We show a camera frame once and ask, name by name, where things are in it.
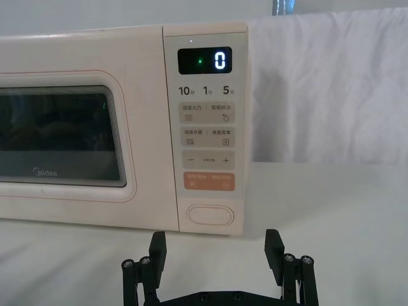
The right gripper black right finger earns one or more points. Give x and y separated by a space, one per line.
274 252

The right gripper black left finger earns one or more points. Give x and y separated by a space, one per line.
157 255

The white table cloth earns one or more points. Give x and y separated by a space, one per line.
334 223

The oven control panel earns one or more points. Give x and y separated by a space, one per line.
207 146

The white curtain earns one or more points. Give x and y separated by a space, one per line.
318 95

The cream microwave oven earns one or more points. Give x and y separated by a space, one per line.
79 51

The grey striped post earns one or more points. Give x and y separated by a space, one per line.
283 7

